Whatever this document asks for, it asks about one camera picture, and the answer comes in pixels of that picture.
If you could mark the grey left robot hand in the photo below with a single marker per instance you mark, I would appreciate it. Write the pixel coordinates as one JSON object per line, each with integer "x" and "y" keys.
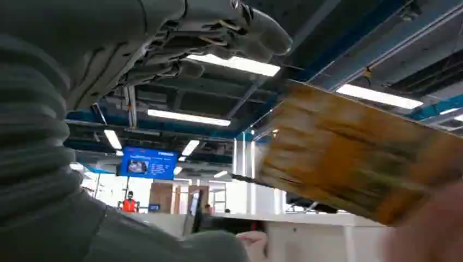
{"x": 90, "y": 32}

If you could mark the person's hand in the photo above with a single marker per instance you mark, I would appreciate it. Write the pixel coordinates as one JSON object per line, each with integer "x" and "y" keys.
{"x": 430, "y": 231}

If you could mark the yellow orange printed card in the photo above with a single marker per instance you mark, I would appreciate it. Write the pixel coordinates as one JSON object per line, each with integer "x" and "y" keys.
{"x": 343, "y": 152}

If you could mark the long ceiling light panel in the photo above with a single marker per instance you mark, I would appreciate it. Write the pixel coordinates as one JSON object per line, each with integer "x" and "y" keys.
{"x": 452, "y": 112}
{"x": 190, "y": 147}
{"x": 113, "y": 139}
{"x": 188, "y": 117}
{"x": 235, "y": 64}
{"x": 378, "y": 96}

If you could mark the white counter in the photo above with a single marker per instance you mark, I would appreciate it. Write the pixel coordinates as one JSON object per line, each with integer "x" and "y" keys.
{"x": 314, "y": 238}

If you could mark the ribbed grey left arm sleeve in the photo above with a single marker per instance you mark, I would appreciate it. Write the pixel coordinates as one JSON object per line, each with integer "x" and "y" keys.
{"x": 29, "y": 144}

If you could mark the blue display screen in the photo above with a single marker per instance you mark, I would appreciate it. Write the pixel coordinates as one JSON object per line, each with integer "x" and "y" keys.
{"x": 149, "y": 163}

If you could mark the person in orange vest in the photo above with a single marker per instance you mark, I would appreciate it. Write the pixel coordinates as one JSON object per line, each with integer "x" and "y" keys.
{"x": 129, "y": 205}

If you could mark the brown wooden cabinet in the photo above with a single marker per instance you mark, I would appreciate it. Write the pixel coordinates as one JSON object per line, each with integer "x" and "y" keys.
{"x": 204, "y": 193}
{"x": 162, "y": 198}

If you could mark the small blue sign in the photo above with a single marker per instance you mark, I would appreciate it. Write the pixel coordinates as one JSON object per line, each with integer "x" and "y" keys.
{"x": 154, "y": 208}

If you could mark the white pillar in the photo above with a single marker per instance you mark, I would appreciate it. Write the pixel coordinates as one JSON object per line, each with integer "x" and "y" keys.
{"x": 243, "y": 159}

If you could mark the black upright monitor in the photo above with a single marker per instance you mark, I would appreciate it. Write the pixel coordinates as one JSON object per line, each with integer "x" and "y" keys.
{"x": 198, "y": 213}

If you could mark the seated person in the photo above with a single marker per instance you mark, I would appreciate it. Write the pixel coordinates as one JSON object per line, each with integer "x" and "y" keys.
{"x": 208, "y": 209}

